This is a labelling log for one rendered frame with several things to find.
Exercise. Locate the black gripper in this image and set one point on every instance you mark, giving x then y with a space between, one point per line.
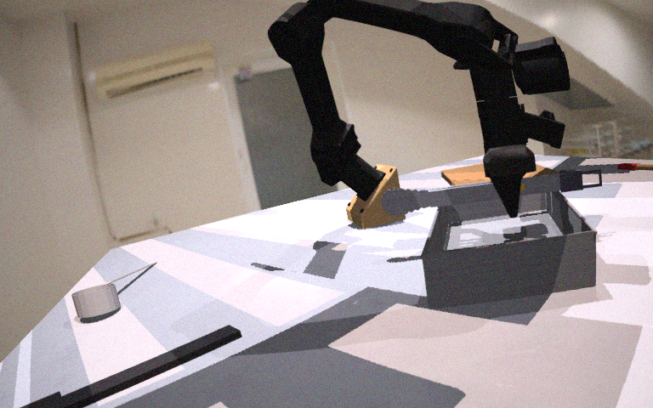
506 160

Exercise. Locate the grey saucepan with long handle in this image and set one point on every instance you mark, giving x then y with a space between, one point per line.
98 300

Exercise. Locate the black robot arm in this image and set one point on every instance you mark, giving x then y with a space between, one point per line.
462 31

